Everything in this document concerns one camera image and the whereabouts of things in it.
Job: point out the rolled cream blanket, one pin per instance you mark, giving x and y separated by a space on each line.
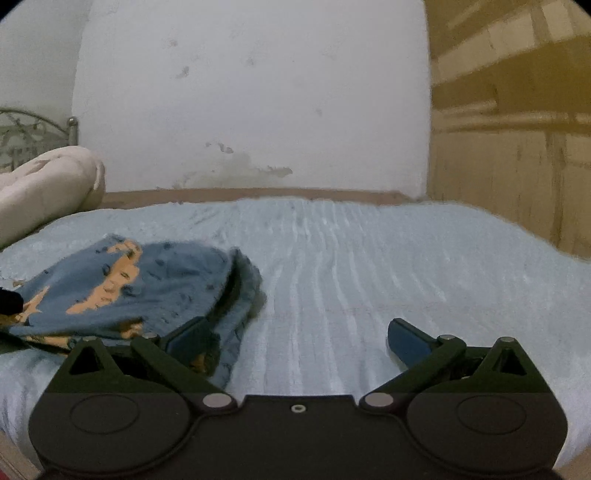
41 184

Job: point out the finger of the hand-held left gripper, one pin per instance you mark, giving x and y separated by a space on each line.
9 301

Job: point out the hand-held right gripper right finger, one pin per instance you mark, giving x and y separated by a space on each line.
406 337

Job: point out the brown wooden bed frame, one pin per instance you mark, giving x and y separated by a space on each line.
277 194

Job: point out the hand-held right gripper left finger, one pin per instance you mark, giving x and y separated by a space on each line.
184 334

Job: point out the blue pants with orange print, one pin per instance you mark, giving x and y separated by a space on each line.
175 277

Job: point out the metal bed headboard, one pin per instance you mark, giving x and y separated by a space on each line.
18 131

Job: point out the light blue bed sheet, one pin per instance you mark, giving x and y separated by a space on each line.
369 267

